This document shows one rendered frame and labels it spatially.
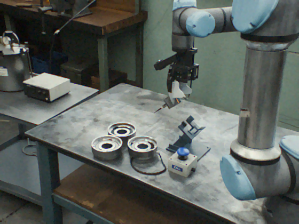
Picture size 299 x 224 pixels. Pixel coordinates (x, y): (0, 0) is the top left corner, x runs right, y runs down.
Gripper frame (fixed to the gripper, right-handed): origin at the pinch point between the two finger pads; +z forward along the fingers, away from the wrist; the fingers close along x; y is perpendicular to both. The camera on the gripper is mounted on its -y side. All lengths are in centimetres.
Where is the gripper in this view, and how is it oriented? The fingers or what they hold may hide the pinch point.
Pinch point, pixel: (174, 99)
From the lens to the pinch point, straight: 143.6
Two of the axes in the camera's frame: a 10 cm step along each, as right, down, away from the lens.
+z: -0.1, 9.2, 3.8
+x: 6.2, -2.9, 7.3
